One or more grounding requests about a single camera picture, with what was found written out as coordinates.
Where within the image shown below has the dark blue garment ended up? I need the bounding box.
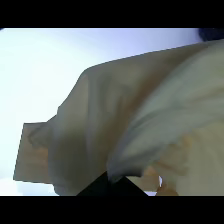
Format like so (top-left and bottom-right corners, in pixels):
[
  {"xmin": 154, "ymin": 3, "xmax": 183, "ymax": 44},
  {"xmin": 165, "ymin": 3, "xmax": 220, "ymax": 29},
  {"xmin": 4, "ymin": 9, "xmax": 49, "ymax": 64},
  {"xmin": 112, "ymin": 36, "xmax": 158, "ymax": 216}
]
[{"xmin": 198, "ymin": 27, "xmax": 224, "ymax": 43}]

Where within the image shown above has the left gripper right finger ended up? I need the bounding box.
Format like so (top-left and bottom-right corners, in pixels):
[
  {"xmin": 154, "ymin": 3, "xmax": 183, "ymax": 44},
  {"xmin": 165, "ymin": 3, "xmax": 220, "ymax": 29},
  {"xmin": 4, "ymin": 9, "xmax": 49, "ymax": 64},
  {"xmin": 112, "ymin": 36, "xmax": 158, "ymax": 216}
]
[{"xmin": 110, "ymin": 175, "xmax": 150, "ymax": 197}]

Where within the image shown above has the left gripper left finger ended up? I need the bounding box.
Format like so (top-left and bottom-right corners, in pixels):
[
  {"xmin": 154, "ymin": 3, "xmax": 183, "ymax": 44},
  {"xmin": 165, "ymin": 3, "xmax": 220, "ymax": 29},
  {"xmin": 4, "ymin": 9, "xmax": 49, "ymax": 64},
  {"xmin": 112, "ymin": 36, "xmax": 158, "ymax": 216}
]
[{"xmin": 76, "ymin": 171, "xmax": 112, "ymax": 197}]

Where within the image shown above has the beige T-shirt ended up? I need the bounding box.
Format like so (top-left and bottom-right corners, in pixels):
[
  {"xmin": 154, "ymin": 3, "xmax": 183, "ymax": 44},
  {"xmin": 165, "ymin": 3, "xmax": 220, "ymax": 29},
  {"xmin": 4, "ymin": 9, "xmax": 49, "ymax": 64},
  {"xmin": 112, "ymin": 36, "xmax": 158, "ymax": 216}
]
[{"xmin": 13, "ymin": 39, "xmax": 224, "ymax": 197}]

